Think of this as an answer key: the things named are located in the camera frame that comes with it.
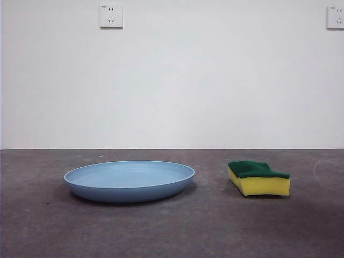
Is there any blue round plate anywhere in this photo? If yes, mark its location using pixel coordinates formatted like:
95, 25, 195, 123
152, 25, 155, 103
63, 160, 196, 204

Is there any yellow sponge with green pad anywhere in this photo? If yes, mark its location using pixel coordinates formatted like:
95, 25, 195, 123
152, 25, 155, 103
227, 160, 291, 198

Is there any white wall socket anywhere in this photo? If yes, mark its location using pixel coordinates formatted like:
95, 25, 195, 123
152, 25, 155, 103
326, 5, 344, 31
99, 3, 124, 30

